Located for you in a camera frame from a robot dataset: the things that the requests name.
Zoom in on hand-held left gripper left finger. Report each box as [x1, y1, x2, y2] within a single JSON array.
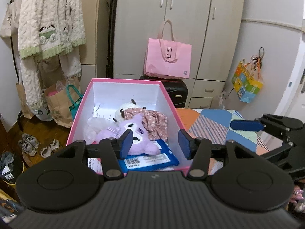
[[57, 129, 134, 180]]

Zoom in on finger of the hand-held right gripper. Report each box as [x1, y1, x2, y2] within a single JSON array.
[[230, 114, 290, 134], [258, 141, 296, 165]]

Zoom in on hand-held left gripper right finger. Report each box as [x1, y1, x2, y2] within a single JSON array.
[[178, 129, 259, 180]]

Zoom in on purple plush toy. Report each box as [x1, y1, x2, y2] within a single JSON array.
[[95, 113, 161, 155]]

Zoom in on blue wet wipes pack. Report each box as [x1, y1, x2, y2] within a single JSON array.
[[118, 138, 180, 171]]

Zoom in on white panda plush toy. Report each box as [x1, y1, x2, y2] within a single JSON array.
[[113, 99, 147, 124]]

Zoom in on pink floral fabric scrunchie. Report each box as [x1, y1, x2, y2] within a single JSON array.
[[124, 107, 168, 141]]

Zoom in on pink cardboard box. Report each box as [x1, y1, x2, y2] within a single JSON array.
[[65, 77, 192, 175]]

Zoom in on patchwork tablecloth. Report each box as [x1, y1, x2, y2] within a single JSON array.
[[175, 108, 271, 175]]

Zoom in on colourful paper gift bag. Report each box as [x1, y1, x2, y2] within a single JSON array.
[[232, 48, 264, 103]]

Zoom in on white printed paper sheet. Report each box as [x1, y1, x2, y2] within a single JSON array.
[[92, 102, 118, 120]]

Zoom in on black suitcase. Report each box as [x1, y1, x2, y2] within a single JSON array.
[[139, 75, 189, 109]]

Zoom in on white refrigerator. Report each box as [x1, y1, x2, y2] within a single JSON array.
[[226, 0, 305, 129]]

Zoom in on brown paper bag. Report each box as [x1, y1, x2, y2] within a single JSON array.
[[15, 81, 34, 120], [44, 76, 81, 128]]

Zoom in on pink tote bag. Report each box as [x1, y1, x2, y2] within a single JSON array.
[[144, 19, 192, 79]]

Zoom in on pair of worn sneakers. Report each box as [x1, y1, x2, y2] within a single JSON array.
[[18, 134, 60, 159]]

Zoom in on black waste bin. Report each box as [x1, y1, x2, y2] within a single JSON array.
[[0, 151, 25, 185]]

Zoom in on beige wardrobe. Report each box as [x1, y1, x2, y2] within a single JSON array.
[[112, 0, 246, 110]]

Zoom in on cream knit cardigan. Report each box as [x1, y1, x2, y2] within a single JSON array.
[[18, 0, 86, 111]]

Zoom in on beige canvas tote bag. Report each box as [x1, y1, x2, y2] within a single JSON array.
[[0, 0, 23, 39]]

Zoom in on teal handled bag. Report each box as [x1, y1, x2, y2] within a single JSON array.
[[65, 85, 84, 120]]

